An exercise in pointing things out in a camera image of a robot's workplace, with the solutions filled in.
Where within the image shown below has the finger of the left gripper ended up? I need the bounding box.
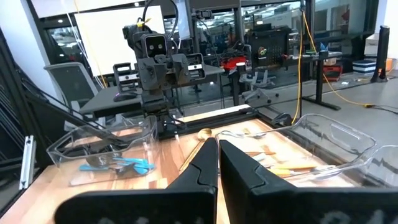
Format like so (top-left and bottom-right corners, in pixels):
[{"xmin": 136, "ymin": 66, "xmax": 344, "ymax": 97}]
[
  {"xmin": 113, "ymin": 62, "xmax": 140, "ymax": 93},
  {"xmin": 187, "ymin": 52, "xmax": 206, "ymax": 81}
]

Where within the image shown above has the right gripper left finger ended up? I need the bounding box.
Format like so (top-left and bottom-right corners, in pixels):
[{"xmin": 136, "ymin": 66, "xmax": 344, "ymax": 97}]
[{"xmin": 54, "ymin": 137, "xmax": 219, "ymax": 224}]

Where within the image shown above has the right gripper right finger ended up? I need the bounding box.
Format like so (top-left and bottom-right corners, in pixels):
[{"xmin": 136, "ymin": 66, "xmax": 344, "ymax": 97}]
[{"xmin": 219, "ymin": 139, "xmax": 398, "ymax": 224}]

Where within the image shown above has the black computer mouse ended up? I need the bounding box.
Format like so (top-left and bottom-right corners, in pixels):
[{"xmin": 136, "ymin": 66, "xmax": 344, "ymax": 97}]
[{"xmin": 113, "ymin": 92, "xmax": 138, "ymax": 103}]

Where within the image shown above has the grey desk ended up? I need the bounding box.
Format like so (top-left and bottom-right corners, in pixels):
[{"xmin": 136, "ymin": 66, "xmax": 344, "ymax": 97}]
[
  {"xmin": 174, "ymin": 64, "xmax": 225, "ymax": 91},
  {"xmin": 79, "ymin": 85, "xmax": 147, "ymax": 118}
]

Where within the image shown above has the red object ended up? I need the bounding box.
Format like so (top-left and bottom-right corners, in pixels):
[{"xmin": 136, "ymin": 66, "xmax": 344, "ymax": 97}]
[{"xmin": 220, "ymin": 55, "xmax": 249, "ymax": 71}]

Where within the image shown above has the white board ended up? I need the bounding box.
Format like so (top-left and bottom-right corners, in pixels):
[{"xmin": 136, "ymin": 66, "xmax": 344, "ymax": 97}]
[{"xmin": 73, "ymin": 5, "xmax": 166, "ymax": 78}]

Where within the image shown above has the computer monitor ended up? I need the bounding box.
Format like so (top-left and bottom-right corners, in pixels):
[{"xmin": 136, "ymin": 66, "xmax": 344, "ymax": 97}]
[{"xmin": 178, "ymin": 0, "xmax": 192, "ymax": 40}]

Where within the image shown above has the grey mesh office chair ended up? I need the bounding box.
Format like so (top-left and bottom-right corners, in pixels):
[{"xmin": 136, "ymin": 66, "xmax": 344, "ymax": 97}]
[{"xmin": 43, "ymin": 61, "xmax": 101, "ymax": 110}]

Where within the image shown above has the gold spoon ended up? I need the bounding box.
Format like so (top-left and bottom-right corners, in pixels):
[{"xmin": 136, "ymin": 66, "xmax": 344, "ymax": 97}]
[{"xmin": 179, "ymin": 128, "xmax": 213, "ymax": 172}]

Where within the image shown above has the white office chair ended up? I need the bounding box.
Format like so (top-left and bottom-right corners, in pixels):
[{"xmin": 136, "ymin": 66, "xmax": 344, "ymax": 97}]
[{"xmin": 239, "ymin": 70, "xmax": 280, "ymax": 105}]

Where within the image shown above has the black pegboard cart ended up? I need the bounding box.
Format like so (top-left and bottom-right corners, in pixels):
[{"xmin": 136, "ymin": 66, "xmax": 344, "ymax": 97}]
[{"xmin": 248, "ymin": 28, "xmax": 292, "ymax": 68}]

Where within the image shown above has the silver aluminium extrusion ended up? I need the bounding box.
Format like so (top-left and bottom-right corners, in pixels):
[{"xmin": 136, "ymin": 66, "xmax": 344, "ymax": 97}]
[{"xmin": 18, "ymin": 134, "xmax": 37, "ymax": 191}]

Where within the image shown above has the small standing desk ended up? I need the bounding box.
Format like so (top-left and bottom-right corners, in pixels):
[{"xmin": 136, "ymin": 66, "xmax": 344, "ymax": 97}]
[{"xmin": 279, "ymin": 51, "xmax": 343, "ymax": 112}]

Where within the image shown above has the red crate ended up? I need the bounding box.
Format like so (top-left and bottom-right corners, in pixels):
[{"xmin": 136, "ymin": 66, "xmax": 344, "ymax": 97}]
[{"xmin": 322, "ymin": 63, "xmax": 343, "ymax": 83}]

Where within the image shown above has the stack of storage bins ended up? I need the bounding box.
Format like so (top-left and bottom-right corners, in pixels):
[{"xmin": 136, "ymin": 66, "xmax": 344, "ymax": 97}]
[{"xmin": 352, "ymin": 58, "xmax": 377, "ymax": 76}]

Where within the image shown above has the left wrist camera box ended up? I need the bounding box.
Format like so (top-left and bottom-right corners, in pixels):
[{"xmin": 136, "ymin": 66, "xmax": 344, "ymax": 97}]
[{"xmin": 140, "ymin": 32, "xmax": 169, "ymax": 58}]

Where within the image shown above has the black table frame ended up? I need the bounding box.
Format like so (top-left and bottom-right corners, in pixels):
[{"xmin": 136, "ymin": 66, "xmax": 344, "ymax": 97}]
[{"xmin": 158, "ymin": 107, "xmax": 299, "ymax": 141}]

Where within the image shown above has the blue-handled silver spoon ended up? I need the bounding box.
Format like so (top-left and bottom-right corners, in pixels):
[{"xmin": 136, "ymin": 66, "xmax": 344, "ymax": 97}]
[{"xmin": 217, "ymin": 129, "xmax": 268, "ymax": 139}]

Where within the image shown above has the black clamp mount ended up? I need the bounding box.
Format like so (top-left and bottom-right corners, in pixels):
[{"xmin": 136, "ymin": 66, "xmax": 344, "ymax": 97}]
[{"xmin": 270, "ymin": 111, "xmax": 293, "ymax": 127}]

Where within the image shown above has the yellow cable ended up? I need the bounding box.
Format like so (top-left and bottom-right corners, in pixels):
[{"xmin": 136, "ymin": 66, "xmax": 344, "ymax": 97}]
[{"xmin": 290, "ymin": 9, "xmax": 376, "ymax": 125}]

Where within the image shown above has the black diagonal frame brace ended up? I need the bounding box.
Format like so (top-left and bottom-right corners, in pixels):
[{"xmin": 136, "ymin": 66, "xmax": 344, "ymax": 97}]
[{"xmin": 0, "ymin": 27, "xmax": 125, "ymax": 147}]

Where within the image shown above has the black cylinder post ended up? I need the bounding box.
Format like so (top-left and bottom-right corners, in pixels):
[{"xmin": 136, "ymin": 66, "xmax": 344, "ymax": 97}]
[{"xmin": 369, "ymin": 25, "xmax": 392, "ymax": 84}]

